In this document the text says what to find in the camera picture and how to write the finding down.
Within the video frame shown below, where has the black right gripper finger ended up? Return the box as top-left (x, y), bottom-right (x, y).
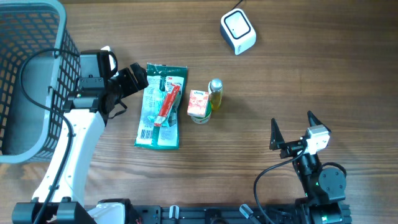
top-left (269, 118), bottom-right (285, 150)
top-left (307, 111), bottom-right (323, 127)

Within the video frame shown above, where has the green 3M gloves package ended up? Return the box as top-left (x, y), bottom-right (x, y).
top-left (134, 63), bottom-right (188, 150)

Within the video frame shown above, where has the clear teal wipes packet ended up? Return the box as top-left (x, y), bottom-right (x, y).
top-left (147, 87), bottom-right (180, 128)

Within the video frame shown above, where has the red white tissue pack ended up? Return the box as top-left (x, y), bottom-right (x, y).
top-left (187, 90), bottom-right (209, 118)

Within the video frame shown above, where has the green lid chicken jar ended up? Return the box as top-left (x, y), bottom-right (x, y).
top-left (191, 102), bottom-right (212, 124)

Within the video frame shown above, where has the yellow liquid bottle silver cap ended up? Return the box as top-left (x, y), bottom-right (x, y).
top-left (208, 78), bottom-right (223, 110)

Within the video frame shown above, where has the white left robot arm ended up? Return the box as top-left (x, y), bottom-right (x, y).
top-left (12, 49), bottom-right (148, 223)

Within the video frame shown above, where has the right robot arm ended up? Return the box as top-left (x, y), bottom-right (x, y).
top-left (267, 111), bottom-right (353, 224)

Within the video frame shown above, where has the white barcode scanner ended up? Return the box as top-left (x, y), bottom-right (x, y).
top-left (220, 8), bottom-right (257, 55)

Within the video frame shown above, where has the grey plastic shopping basket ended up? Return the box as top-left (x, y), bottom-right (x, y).
top-left (1, 1), bottom-right (80, 164)

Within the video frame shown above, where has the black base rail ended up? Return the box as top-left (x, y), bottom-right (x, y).
top-left (130, 203), bottom-right (354, 224)

